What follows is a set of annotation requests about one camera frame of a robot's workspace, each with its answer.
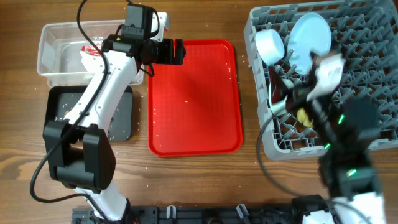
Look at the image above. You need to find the yellow plastic cup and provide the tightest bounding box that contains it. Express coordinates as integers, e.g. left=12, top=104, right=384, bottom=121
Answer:
left=297, top=108, right=313, bottom=128

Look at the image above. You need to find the white tissue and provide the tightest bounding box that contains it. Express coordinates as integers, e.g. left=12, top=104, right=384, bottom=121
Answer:
left=80, top=51, right=104, bottom=73

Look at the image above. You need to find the red snack wrapper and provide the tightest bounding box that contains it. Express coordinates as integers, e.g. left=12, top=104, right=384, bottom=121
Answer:
left=81, top=45, right=101, bottom=56

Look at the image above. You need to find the light blue bowl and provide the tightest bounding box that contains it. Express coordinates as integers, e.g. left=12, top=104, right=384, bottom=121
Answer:
left=255, top=29, right=285, bottom=65

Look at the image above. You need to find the light blue plate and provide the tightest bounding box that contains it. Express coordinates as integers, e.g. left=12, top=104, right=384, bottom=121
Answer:
left=287, top=12, right=331, bottom=75

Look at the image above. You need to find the mint green bowl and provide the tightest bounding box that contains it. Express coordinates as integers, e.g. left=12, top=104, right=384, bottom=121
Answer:
left=268, top=79, right=294, bottom=116

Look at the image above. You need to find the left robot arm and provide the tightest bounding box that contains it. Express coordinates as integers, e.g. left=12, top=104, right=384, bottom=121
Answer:
left=42, top=2, right=186, bottom=223

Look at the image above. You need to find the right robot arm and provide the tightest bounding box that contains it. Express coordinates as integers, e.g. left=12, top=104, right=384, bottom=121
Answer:
left=272, top=82, right=386, bottom=223

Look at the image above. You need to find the grey dishwasher rack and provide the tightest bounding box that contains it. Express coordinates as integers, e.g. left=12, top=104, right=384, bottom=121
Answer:
left=244, top=1, right=397, bottom=150

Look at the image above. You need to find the red serving tray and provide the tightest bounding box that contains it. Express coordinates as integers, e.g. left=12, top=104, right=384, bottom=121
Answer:
left=147, top=39, right=243, bottom=157

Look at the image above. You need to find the clear plastic bin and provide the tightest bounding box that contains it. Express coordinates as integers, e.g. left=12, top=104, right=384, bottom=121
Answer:
left=37, top=19, right=146, bottom=88

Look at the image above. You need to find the black plastic tray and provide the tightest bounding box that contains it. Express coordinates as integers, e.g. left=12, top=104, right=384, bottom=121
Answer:
left=44, top=86, right=134, bottom=141

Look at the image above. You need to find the left black cable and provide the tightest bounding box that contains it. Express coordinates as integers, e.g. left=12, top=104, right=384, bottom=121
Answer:
left=29, top=0, right=156, bottom=205

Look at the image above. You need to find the black cable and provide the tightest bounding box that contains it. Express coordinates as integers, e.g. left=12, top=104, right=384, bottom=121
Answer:
left=29, top=0, right=156, bottom=205
left=256, top=114, right=374, bottom=224

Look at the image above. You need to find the right black cable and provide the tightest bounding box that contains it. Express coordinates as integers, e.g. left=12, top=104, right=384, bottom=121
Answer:
left=256, top=114, right=374, bottom=224

